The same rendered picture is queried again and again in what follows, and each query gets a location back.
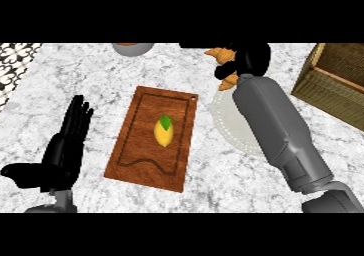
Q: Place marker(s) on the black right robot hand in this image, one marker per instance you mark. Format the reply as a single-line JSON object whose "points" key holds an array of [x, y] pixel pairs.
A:
{"points": [[252, 58]]}

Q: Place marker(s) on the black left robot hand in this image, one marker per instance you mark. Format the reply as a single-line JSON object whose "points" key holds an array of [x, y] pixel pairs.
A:
{"points": [[62, 156]]}

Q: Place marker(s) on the golden brown croissant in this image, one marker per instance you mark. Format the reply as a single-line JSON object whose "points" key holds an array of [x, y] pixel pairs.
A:
{"points": [[224, 61]]}

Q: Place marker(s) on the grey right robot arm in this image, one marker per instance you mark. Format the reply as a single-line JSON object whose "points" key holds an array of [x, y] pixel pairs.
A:
{"points": [[283, 136]]}

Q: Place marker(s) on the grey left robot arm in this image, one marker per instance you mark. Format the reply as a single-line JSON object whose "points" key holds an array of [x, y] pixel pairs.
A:
{"points": [[60, 203]]}

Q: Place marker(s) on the olive wicker basket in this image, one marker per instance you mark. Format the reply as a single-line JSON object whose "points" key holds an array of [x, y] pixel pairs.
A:
{"points": [[338, 83]]}

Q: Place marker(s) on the white round placemat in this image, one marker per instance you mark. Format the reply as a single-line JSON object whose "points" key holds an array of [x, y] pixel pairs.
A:
{"points": [[234, 123]]}

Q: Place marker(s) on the brown wooden cutting board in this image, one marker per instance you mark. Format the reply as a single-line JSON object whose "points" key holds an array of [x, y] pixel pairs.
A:
{"points": [[153, 138]]}

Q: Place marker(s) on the yellow lemon with green leaf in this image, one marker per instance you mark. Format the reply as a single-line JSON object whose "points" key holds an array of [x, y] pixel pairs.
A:
{"points": [[165, 131]]}

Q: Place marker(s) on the grey round pot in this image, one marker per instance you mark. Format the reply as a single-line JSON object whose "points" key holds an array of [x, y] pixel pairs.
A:
{"points": [[134, 48]]}

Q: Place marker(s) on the black and white patterned tile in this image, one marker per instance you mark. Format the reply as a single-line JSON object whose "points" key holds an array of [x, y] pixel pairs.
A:
{"points": [[10, 70]]}

